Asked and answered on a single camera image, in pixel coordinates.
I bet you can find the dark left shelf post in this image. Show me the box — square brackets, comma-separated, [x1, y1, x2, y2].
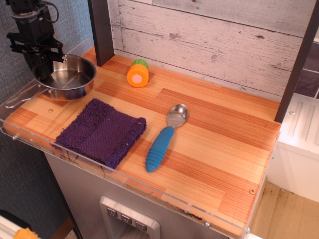
[88, 0, 115, 66]

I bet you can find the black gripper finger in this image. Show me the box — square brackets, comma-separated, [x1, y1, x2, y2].
[32, 55, 53, 80]
[23, 51, 34, 69]

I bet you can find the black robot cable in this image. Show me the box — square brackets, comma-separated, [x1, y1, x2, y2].
[39, 0, 59, 23]

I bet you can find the dark shelf post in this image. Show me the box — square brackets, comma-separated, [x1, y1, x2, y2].
[88, 0, 115, 66]
[275, 0, 319, 123]

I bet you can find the clear acrylic guard rail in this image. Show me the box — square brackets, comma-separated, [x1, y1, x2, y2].
[0, 37, 269, 237]

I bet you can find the silver dispenser button panel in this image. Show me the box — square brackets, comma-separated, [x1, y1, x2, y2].
[99, 196, 161, 239]

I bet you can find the grey toy fridge cabinet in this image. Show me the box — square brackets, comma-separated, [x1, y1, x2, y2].
[45, 153, 225, 239]

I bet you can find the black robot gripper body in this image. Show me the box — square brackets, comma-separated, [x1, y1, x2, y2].
[7, 14, 67, 62]

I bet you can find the purple folded rag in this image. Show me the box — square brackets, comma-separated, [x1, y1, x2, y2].
[54, 99, 147, 169]

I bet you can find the orange toy carrot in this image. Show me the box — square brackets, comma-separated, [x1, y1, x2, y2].
[127, 59, 149, 88]

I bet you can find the blue handled metal spoon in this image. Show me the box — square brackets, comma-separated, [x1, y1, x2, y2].
[145, 104, 188, 172]

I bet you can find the orange object with black strap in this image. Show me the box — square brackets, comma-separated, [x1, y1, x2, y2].
[13, 228, 39, 239]

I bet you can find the dark right shelf post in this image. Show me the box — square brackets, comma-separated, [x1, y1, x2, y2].
[275, 0, 319, 123]

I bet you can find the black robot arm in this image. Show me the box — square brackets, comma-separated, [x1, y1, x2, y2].
[5, 0, 67, 80]

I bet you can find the white toy sink unit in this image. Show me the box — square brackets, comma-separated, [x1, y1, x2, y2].
[267, 94, 319, 202]

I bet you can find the silver steel pot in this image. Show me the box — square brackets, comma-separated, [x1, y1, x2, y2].
[4, 54, 97, 109]

